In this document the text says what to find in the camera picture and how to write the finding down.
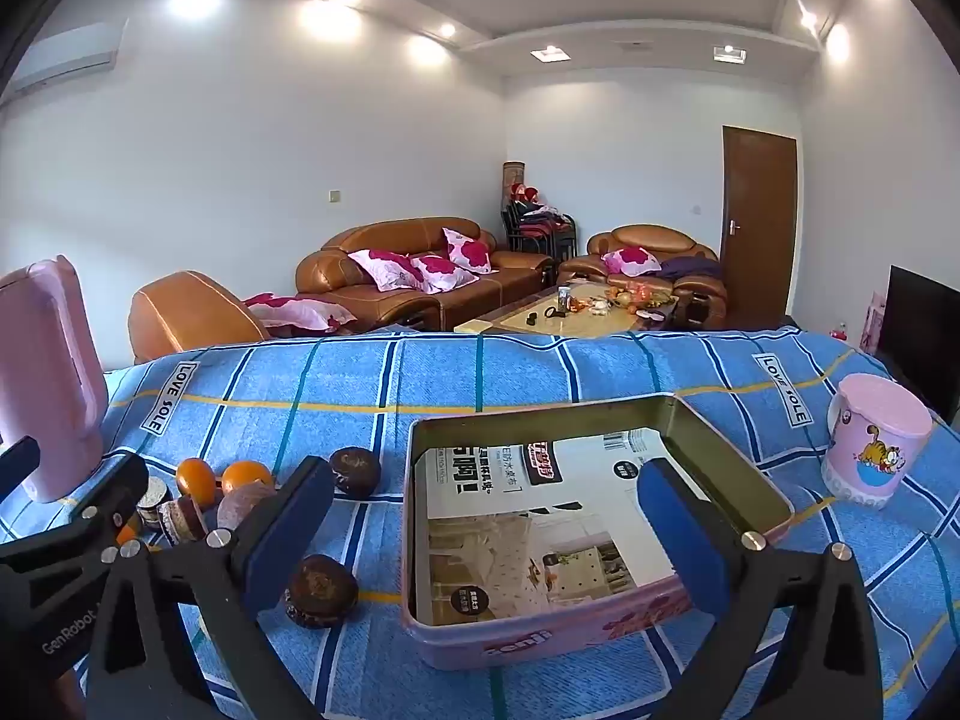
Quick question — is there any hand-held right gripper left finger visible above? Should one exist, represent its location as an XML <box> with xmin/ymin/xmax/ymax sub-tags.
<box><xmin>84</xmin><ymin>456</ymin><xmax>336</xmax><ymax>720</ymax></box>

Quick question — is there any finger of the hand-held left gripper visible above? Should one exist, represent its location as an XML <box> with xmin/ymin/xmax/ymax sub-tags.
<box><xmin>0</xmin><ymin>454</ymin><xmax>151</xmax><ymax>578</ymax></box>
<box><xmin>0</xmin><ymin>436</ymin><xmax>41</xmax><ymax>500</ymax></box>

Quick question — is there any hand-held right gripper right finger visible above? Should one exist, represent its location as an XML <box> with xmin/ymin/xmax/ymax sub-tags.
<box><xmin>636</xmin><ymin>457</ymin><xmax>882</xmax><ymax>720</ymax></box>

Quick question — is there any large purple fruit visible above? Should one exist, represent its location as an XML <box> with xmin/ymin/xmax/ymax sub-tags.
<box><xmin>217</xmin><ymin>481</ymin><xmax>280</xmax><ymax>533</ymax></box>

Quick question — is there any dark brown mangosteen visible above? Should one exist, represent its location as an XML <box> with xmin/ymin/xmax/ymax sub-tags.
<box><xmin>330</xmin><ymin>447</ymin><xmax>382</xmax><ymax>500</ymax></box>
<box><xmin>283</xmin><ymin>555</ymin><xmax>359</xmax><ymax>629</ymax></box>

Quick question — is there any brown cut fruit piece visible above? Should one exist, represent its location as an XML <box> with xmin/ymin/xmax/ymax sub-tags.
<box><xmin>159</xmin><ymin>496</ymin><xmax>209</xmax><ymax>545</ymax></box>

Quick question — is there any pink tin box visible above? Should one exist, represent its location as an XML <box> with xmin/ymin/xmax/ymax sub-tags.
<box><xmin>401</xmin><ymin>395</ymin><xmax>796</xmax><ymax>670</ymax></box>

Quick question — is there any pink plastic jug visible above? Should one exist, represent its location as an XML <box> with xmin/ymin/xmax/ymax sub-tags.
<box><xmin>0</xmin><ymin>255</ymin><xmax>110</xmax><ymax>503</ymax></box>

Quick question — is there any brown leather armchair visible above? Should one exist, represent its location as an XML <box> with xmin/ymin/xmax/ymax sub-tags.
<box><xmin>127</xmin><ymin>270</ymin><xmax>271</xmax><ymax>365</ymax></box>
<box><xmin>559</xmin><ymin>225</ymin><xmax>728</xmax><ymax>329</ymax></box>

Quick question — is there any pink cartoon cup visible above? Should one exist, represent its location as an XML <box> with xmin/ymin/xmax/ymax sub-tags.
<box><xmin>821</xmin><ymin>373</ymin><xmax>933</xmax><ymax>509</ymax></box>

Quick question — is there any blue plaid cloth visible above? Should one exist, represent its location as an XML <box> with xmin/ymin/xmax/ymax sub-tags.
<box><xmin>0</xmin><ymin>326</ymin><xmax>960</xmax><ymax>720</ymax></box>

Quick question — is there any wooden coffee table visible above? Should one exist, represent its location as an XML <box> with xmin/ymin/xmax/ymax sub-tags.
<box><xmin>454</xmin><ymin>281</ymin><xmax>680</xmax><ymax>335</ymax></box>

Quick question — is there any orange fruit pile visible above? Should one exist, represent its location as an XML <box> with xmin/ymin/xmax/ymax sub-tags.
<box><xmin>600</xmin><ymin>281</ymin><xmax>665</xmax><ymax>314</ymax></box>

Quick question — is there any purple cloth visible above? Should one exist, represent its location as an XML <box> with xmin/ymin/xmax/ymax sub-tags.
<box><xmin>658</xmin><ymin>256</ymin><xmax>722</xmax><ymax>282</ymax></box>

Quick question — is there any pink floral pillow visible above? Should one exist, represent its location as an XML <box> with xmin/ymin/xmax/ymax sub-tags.
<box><xmin>349</xmin><ymin>249</ymin><xmax>425</xmax><ymax>292</ymax></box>
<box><xmin>411</xmin><ymin>255</ymin><xmax>481</xmax><ymax>295</ymax></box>
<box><xmin>604</xmin><ymin>246</ymin><xmax>662</xmax><ymax>277</ymax></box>
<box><xmin>442</xmin><ymin>228</ymin><xmax>494</xmax><ymax>275</ymax></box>

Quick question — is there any pink bag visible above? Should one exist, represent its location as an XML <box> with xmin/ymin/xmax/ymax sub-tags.
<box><xmin>862</xmin><ymin>292</ymin><xmax>889</xmax><ymax>353</ymax></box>

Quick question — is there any brown leather three-seat sofa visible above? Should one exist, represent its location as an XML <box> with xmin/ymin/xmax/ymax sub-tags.
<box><xmin>295</xmin><ymin>217</ymin><xmax>556</xmax><ymax>332</ymax></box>

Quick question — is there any black television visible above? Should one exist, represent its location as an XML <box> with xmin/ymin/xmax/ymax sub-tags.
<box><xmin>877</xmin><ymin>265</ymin><xmax>960</xmax><ymax>425</ymax></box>

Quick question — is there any brown wooden door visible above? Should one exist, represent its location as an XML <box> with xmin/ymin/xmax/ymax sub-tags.
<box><xmin>720</xmin><ymin>125</ymin><xmax>797</xmax><ymax>331</ymax></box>

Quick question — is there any stack of dark chairs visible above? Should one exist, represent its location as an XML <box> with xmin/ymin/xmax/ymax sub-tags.
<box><xmin>501</xmin><ymin>199</ymin><xmax>577</xmax><ymax>260</ymax></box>

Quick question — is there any white air conditioner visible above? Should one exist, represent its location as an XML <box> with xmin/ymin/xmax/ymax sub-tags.
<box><xmin>7</xmin><ymin>19</ymin><xmax>125</xmax><ymax>91</ymax></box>

